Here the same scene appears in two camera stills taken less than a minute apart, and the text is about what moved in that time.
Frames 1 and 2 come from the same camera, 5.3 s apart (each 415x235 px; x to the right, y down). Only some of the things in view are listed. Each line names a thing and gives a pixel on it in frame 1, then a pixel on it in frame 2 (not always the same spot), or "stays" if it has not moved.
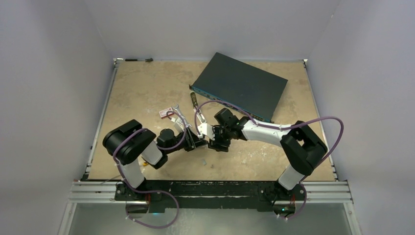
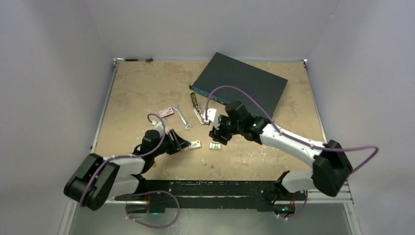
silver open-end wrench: [176, 108] stays
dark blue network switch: [226, 79] stays
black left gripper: [192, 141] → [175, 146]
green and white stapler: [195, 104] stays
